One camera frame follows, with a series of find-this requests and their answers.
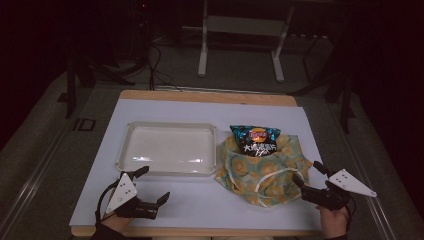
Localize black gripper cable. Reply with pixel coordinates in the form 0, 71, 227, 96
94, 181, 122, 225
344, 196, 357, 232

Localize white table mat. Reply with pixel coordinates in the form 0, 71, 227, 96
68, 98, 330, 232

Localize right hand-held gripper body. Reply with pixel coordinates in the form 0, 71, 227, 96
301, 168, 378, 212

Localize black metal stand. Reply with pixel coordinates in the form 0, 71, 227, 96
287, 33, 358, 135
56, 49, 136, 120

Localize person's left hand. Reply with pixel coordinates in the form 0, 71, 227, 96
99, 213, 135, 233

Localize black rectangular floor frame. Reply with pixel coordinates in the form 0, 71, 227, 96
72, 117, 97, 132

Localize white metal stand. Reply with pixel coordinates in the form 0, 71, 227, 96
181, 0, 296, 84

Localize black floor cables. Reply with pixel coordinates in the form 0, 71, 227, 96
145, 42, 184, 92

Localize person's right hand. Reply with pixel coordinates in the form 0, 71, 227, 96
315, 203, 351, 240

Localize yellow floral cloth bag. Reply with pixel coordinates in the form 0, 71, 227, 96
214, 133, 314, 208

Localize black and blue chips bag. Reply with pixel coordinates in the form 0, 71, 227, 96
229, 124, 282, 158

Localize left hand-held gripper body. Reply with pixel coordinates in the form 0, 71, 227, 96
105, 171, 160, 220

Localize white plastic tray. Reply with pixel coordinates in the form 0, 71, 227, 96
114, 120, 220, 177

